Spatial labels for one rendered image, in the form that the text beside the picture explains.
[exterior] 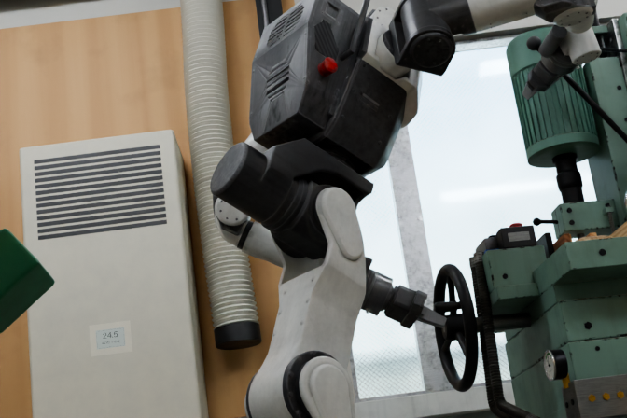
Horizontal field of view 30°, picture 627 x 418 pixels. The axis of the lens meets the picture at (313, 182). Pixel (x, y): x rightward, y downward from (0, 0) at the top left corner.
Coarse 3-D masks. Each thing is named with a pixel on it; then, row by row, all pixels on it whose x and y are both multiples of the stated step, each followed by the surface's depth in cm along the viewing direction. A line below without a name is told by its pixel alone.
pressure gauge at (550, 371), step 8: (552, 352) 236; (560, 352) 236; (544, 360) 240; (552, 360) 235; (560, 360) 235; (544, 368) 240; (552, 368) 236; (560, 368) 235; (552, 376) 236; (560, 376) 235; (568, 376) 236
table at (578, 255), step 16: (592, 240) 242; (608, 240) 242; (624, 240) 242; (560, 256) 244; (576, 256) 240; (592, 256) 240; (608, 256) 241; (624, 256) 241; (544, 272) 254; (560, 272) 245; (576, 272) 242; (592, 272) 244; (608, 272) 246; (624, 272) 248; (496, 288) 258; (512, 288) 258; (528, 288) 259; (544, 288) 255; (496, 304) 262; (512, 304) 264; (528, 304) 267
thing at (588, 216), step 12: (564, 204) 274; (576, 204) 275; (588, 204) 275; (600, 204) 275; (612, 204) 276; (552, 216) 279; (564, 216) 273; (576, 216) 274; (588, 216) 274; (600, 216) 274; (612, 216) 275; (564, 228) 272; (576, 228) 273; (588, 228) 273; (600, 228) 274
